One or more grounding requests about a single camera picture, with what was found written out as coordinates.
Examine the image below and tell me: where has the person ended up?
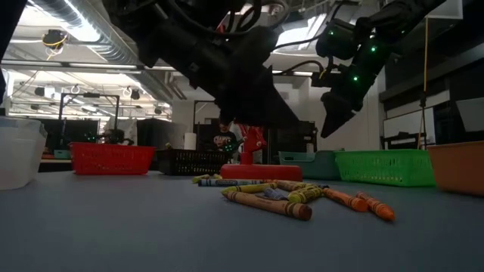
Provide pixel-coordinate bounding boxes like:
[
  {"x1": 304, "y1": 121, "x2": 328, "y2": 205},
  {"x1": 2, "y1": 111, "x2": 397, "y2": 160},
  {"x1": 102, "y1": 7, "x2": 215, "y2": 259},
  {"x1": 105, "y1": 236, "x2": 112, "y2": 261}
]
[{"x1": 211, "y1": 119, "x2": 243, "y2": 154}]

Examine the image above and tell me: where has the black plastic basket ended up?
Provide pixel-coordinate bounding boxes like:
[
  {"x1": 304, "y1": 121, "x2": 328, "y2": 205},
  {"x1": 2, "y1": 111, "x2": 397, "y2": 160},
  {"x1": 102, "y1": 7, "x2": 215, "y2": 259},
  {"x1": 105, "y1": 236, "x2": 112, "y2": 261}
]
[{"x1": 155, "y1": 149, "x2": 232, "y2": 176}]

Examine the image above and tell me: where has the silver ventilation duct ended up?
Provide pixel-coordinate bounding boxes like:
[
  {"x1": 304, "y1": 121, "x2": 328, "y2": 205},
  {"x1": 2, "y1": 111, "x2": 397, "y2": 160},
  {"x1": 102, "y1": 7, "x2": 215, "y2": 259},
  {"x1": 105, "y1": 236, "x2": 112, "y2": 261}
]
[{"x1": 28, "y1": 0, "x2": 173, "y2": 104}]

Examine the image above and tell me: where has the teal plastic bin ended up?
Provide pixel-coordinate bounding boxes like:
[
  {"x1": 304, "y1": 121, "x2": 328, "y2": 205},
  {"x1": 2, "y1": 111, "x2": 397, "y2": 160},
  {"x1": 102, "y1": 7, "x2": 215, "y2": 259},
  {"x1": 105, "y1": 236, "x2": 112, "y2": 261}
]
[{"x1": 278, "y1": 150, "x2": 341, "y2": 181}]

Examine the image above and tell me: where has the green plastic basket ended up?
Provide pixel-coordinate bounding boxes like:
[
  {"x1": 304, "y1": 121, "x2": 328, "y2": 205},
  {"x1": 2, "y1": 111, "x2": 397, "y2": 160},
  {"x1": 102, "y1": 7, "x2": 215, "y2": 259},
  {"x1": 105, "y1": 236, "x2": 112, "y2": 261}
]
[{"x1": 334, "y1": 148, "x2": 436, "y2": 188}]

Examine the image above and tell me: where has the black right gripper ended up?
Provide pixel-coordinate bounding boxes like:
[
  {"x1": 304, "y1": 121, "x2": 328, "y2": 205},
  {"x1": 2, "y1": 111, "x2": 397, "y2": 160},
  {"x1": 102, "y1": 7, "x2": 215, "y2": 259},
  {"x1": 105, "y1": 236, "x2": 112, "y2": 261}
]
[{"x1": 312, "y1": 56, "x2": 383, "y2": 139}]

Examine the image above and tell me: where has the red plastic basket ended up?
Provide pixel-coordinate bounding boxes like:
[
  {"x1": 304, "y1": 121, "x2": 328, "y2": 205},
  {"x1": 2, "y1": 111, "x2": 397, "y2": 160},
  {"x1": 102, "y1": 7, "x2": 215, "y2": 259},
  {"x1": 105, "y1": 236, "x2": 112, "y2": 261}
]
[{"x1": 70, "y1": 141, "x2": 157, "y2": 176}]

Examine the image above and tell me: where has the whiteboard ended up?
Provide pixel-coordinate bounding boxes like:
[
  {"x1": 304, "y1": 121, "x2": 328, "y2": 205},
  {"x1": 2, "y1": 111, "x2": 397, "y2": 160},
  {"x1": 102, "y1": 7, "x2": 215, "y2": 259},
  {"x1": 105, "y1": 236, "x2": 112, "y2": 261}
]
[{"x1": 382, "y1": 107, "x2": 436, "y2": 150}]

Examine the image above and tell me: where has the orange plastic bin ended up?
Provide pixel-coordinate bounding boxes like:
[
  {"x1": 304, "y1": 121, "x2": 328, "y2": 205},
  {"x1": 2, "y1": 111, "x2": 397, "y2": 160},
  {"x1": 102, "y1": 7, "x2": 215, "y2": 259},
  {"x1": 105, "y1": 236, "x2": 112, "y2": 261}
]
[{"x1": 425, "y1": 139, "x2": 484, "y2": 198}]

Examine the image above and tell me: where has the clear plastic bin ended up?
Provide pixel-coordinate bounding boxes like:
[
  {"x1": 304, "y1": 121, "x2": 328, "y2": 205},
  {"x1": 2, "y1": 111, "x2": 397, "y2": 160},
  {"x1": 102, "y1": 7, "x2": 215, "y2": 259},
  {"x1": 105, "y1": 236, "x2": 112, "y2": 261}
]
[{"x1": 0, "y1": 116, "x2": 49, "y2": 190}]

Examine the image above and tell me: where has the black ceiling-mounted device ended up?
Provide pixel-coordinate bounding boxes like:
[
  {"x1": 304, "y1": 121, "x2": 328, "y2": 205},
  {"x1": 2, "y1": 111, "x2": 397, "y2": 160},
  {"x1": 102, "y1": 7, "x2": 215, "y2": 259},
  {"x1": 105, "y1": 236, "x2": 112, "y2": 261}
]
[{"x1": 41, "y1": 29, "x2": 69, "y2": 50}]

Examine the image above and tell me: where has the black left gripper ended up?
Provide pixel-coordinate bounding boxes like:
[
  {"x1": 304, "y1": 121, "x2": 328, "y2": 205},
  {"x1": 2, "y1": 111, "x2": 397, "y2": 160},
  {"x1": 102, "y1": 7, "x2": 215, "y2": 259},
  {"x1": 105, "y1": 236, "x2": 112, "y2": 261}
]
[{"x1": 135, "y1": 18, "x2": 299, "y2": 129}]

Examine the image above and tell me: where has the red desk lamp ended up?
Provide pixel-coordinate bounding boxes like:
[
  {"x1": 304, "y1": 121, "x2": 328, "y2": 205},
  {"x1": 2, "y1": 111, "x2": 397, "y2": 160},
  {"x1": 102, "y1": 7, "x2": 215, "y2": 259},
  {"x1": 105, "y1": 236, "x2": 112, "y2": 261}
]
[{"x1": 219, "y1": 122, "x2": 303, "y2": 183}]

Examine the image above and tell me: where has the black cabinet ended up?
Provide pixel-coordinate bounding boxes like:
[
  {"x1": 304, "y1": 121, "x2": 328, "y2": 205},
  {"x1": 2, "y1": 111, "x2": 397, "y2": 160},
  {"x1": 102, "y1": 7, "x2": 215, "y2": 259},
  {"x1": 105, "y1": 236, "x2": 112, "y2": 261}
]
[{"x1": 265, "y1": 119, "x2": 319, "y2": 165}]

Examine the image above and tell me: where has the orange crayon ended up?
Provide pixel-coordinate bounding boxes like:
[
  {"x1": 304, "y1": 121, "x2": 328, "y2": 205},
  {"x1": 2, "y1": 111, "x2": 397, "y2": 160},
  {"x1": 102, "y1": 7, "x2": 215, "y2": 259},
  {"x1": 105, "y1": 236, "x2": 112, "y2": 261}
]
[
  {"x1": 321, "y1": 187, "x2": 369, "y2": 213},
  {"x1": 355, "y1": 191, "x2": 396, "y2": 222}
]

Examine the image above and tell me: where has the white paper roll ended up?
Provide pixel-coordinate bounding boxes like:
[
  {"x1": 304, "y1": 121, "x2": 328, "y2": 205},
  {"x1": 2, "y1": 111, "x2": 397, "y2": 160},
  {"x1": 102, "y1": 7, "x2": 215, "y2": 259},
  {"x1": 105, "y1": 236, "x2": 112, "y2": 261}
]
[{"x1": 184, "y1": 131, "x2": 198, "y2": 151}]

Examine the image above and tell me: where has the black metal rack frame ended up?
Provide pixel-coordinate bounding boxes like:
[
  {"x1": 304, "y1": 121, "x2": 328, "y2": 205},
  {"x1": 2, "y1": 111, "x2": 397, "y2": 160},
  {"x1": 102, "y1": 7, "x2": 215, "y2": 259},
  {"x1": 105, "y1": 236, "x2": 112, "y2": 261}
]
[{"x1": 57, "y1": 92, "x2": 121, "y2": 152}]

